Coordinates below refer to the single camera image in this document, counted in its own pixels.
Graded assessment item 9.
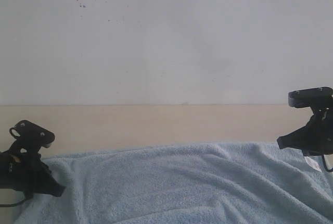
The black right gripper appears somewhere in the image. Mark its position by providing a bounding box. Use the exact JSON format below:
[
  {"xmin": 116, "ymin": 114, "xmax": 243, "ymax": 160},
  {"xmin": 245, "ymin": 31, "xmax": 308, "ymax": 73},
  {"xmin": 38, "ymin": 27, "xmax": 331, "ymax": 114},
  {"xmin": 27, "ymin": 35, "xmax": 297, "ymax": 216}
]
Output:
[{"xmin": 277, "ymin": 111, "xmax": 332, "ymax": 156}]

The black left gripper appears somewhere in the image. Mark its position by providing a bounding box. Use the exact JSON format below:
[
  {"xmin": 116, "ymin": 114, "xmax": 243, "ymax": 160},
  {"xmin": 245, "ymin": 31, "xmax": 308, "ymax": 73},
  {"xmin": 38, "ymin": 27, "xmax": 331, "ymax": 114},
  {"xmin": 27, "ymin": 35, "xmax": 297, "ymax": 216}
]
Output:
[{"xmin": 1, "ymin": 152, "xmax": 66, "ymax": 198}]

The light blue fluffy towel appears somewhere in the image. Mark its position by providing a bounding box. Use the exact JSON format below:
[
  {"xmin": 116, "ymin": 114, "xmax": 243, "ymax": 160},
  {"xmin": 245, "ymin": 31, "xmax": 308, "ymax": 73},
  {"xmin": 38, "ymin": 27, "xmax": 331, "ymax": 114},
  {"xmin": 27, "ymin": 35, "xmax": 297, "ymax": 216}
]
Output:
[{"xmin": 12, "ymin": 143, "xmax": 332, "ymax": 223}]

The white towel care label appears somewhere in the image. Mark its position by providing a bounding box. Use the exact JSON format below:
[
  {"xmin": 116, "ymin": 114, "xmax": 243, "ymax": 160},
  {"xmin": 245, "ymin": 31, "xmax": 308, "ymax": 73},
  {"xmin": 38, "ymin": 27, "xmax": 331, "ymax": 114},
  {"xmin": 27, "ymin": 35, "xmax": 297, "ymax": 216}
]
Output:
[{"xmin": 304, "ymin": 156, "xmax": 322, "ymax": 172}]

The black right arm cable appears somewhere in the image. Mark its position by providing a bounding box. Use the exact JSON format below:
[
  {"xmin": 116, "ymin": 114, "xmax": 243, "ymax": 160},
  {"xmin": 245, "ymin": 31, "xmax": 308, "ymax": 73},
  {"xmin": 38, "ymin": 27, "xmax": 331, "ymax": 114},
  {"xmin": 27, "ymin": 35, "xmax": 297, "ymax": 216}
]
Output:
[{"xmin": 321, "ymin": 155, "xmax": 333, "ymax": 173}]

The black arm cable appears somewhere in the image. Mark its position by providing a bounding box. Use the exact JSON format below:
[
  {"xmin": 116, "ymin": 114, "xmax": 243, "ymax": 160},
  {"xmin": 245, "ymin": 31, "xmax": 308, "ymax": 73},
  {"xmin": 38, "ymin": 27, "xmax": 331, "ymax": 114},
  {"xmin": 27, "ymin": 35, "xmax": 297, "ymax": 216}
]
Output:
[
  {"xmin": 321, "ymin": 155, "xmax": 333, "ymax": 173},
  {"xmin": 0, "ymin": 194, "xmax": 27, "ymax": 208}
]

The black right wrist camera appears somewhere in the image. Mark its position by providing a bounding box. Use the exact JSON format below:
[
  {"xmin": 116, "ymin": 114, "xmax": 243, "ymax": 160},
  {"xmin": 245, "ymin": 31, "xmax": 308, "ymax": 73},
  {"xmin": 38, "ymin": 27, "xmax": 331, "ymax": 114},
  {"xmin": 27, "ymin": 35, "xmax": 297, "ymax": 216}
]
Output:
[{"xmin": 288, "ymin": 86, "xmax": 332, "ymax": 119}]

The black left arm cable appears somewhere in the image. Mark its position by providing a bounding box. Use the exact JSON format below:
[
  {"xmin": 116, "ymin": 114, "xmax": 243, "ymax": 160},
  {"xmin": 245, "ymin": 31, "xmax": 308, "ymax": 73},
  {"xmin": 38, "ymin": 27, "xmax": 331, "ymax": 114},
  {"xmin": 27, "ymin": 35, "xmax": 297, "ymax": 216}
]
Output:
[{"xmin": 0, "ymin": 194, "xmax": 27, "ymax": 208}]

